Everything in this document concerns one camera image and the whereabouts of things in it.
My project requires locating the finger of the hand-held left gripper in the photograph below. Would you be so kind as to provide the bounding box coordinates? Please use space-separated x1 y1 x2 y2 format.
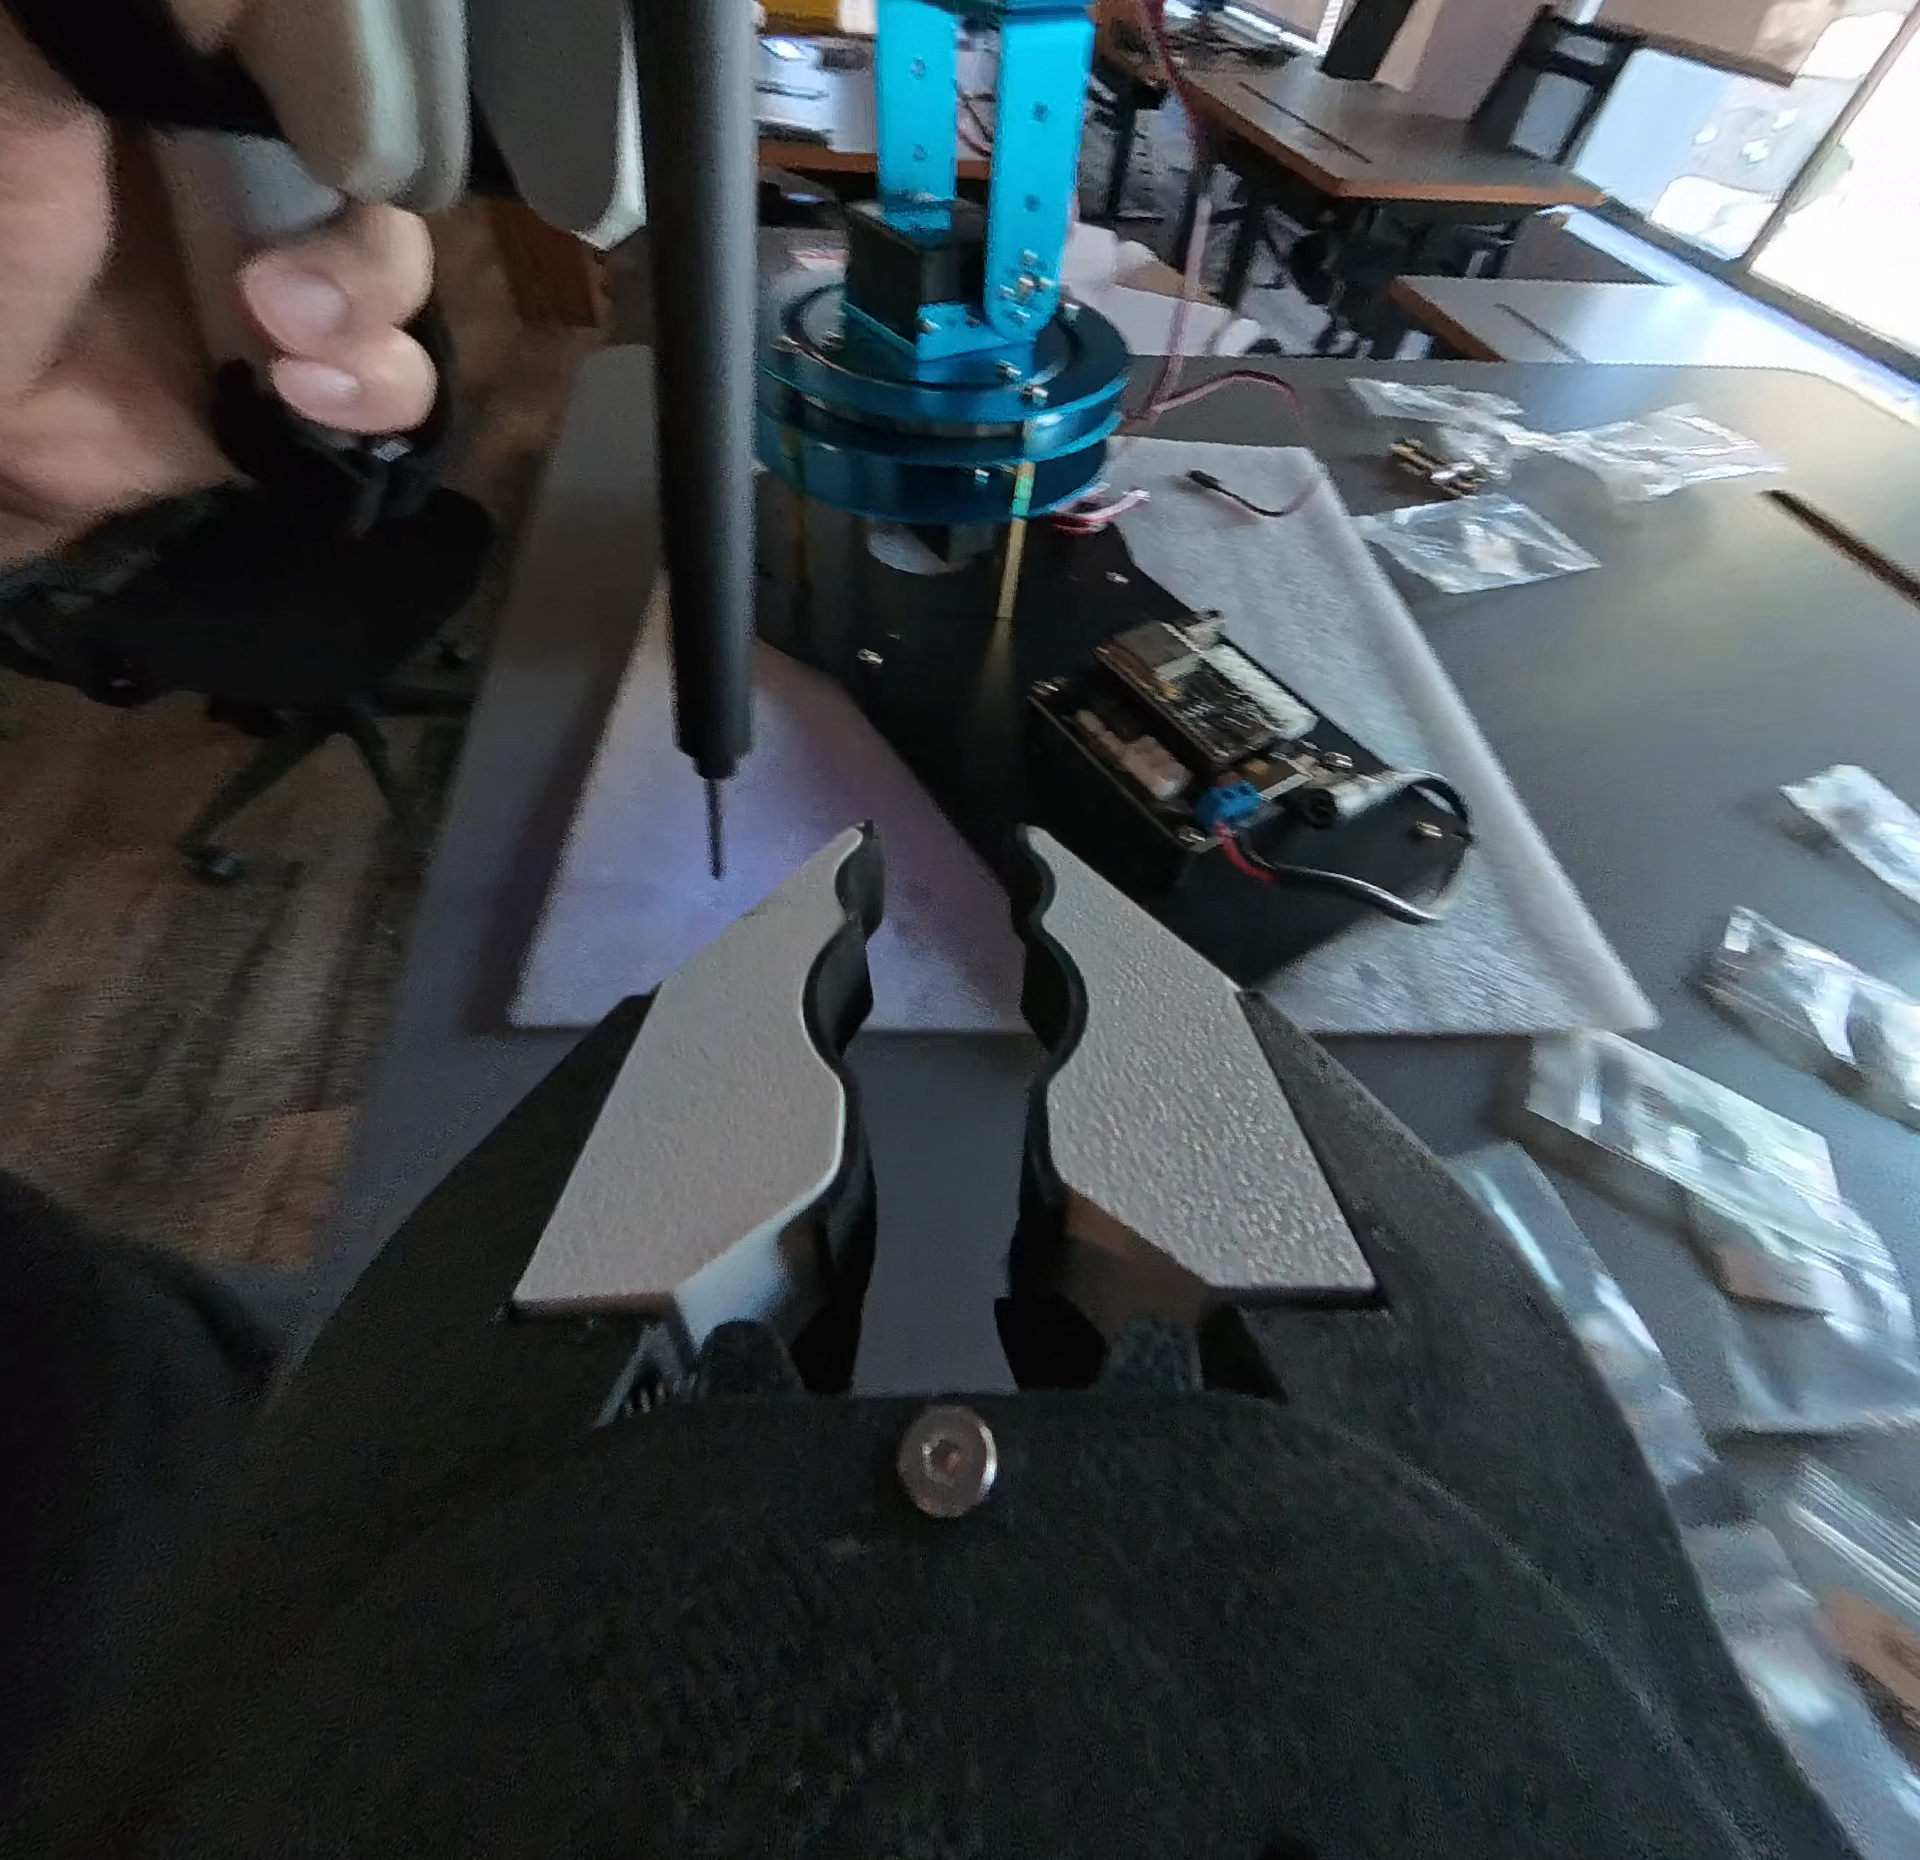
472 0 644 251

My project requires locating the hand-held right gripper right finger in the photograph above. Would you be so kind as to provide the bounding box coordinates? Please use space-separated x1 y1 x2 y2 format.
993 823 1382 1359

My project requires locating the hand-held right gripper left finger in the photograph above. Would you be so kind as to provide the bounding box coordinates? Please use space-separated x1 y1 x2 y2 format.
512 823 888 1389

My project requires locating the grey electric screwdriver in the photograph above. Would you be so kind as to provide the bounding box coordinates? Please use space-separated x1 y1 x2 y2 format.
619 0 760 882

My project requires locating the blue toy robot arm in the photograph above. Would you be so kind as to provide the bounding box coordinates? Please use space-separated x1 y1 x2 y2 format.
748 0 1480 993

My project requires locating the grey background desk with slot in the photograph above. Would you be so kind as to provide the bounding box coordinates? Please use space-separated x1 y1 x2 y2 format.
1186 60 1605 335

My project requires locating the wooden edged background desk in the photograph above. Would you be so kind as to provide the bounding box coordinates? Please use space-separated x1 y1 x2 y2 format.
1386 272 1920 424

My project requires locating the person's left hand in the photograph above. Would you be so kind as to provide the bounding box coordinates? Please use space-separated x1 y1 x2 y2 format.
0 15 440 559

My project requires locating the white foam sheet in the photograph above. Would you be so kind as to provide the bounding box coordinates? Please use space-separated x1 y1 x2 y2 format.
507 436 1658 1037

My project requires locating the black office chair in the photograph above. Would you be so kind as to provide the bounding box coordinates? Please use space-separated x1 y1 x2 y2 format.
0 361 498 886

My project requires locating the cardboard box with foam insert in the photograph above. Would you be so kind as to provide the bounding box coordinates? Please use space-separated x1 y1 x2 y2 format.
1079 232 1265 359

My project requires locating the flat clear plastic bag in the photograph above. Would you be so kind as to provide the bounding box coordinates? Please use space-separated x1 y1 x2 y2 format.
1356 495 1603 596

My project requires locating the person's dark clothing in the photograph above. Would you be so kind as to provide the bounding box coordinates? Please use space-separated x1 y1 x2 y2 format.
0 1170 294 1860

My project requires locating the crumpled clear plastic bag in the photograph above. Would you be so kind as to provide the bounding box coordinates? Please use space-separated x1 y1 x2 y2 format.
1348 379 1525 424
1516 408 1787 501

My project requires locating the black background chair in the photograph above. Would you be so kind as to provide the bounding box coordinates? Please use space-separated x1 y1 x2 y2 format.
1506 7 1647 170

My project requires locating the black power cable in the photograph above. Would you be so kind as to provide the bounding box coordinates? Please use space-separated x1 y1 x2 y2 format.
1222 769 1481 929

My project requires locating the red white servo cable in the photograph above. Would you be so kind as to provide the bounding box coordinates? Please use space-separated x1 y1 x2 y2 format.
1118 368 1337 519
1118 0 1262 422

